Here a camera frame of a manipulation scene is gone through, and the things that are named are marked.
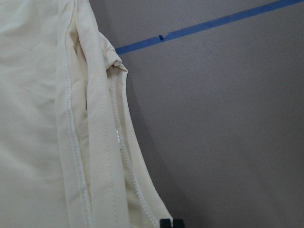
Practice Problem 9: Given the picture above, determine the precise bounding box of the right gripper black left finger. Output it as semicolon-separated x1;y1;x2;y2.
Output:
160;218;171;228

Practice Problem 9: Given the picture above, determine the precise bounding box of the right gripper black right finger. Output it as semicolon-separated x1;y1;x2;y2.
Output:
172;218;184;228

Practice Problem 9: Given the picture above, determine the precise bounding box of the beige long-sleeve printed shirt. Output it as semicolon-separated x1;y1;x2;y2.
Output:
0;0;172;228

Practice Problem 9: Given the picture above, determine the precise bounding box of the brown paper table cover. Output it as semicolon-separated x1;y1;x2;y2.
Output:
90;0;304;228

